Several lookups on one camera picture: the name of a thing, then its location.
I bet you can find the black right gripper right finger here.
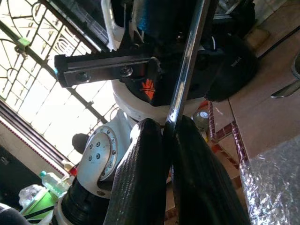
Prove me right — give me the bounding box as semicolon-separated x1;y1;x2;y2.
172;114;251;225

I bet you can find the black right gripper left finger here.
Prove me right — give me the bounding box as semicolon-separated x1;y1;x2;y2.
104;118;167;225

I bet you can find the steel spoon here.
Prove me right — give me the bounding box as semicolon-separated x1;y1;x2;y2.
165;0;220;125

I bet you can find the black round appliance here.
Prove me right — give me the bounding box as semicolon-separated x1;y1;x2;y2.
206;42;258;103

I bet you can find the clear bubble wrap sheet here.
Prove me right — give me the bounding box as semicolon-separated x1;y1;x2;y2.
239;135;300;225

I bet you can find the clear water bottle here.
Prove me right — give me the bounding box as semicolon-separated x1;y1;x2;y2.
39;170;71;197

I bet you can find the green box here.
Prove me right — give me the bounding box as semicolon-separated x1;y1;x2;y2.
20;187;59;221

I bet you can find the white plastic bag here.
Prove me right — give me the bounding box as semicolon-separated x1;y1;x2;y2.
18;184;45;209

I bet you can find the iron window grille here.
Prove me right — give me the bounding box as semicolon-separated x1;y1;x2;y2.
0;0;122;150

